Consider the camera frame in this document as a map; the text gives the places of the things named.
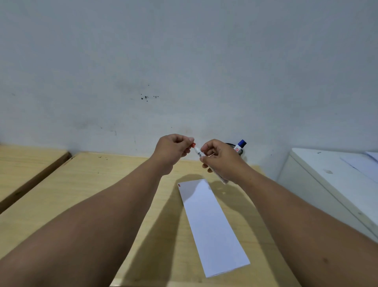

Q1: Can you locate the white cabinet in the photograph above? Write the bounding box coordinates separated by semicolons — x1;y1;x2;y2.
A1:
276;147;378;240

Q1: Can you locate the black mesh pen holder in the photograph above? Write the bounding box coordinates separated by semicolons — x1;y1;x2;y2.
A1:
226;143;244;157

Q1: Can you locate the person's left forearm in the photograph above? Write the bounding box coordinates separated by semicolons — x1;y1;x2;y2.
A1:
0;158;166;287

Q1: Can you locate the person's right forearm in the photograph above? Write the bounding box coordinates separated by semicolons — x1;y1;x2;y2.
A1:
241;168;378;287

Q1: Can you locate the adjacent wooden table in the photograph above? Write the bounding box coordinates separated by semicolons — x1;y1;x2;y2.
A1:
0;144;71;213

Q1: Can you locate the person's right hand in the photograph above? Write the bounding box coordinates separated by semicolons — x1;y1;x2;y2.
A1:
200;139;252;185

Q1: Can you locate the white paper strip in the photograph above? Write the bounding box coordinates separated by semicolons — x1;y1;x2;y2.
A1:
177;178;251;278

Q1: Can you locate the person's left hand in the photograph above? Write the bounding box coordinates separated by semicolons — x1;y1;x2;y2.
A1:
150;134;195;177

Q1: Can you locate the large white paper sheet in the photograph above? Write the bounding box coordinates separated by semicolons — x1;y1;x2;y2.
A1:
339;155;378;184

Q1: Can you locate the red marker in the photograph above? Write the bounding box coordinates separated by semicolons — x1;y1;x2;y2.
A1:
193;147;230;185

